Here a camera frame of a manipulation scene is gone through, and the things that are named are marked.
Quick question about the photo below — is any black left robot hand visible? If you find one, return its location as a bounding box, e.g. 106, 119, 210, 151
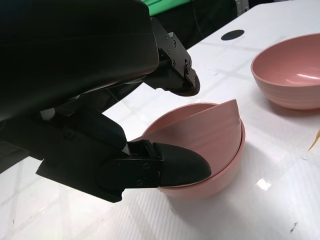
0, 0, 212, 203

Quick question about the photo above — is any pink plastic bowl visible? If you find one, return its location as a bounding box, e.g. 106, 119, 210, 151
134, 99, 244, 188
143, 101, 248, 200
250, 32, 320, 111

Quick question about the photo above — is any green cloth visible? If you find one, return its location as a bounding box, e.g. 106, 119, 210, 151
147, 0, 198, 17

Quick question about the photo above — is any black round table grommet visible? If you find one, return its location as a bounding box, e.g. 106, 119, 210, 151
220, 29, 245, 41

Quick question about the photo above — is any thin orange wood sliver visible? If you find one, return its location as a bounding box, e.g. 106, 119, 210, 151
307, 131, 320, 152

